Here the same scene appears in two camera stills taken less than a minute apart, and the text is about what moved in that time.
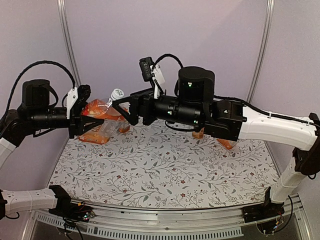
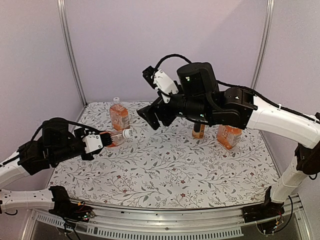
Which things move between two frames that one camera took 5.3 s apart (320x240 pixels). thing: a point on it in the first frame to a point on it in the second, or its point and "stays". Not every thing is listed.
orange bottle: (105, 110) to (119, 137)
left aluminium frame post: (63, 15) stays
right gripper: (142, 98) to (147, 113)
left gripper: (77, 120) to (90, 157)
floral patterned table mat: (155, 165) stays
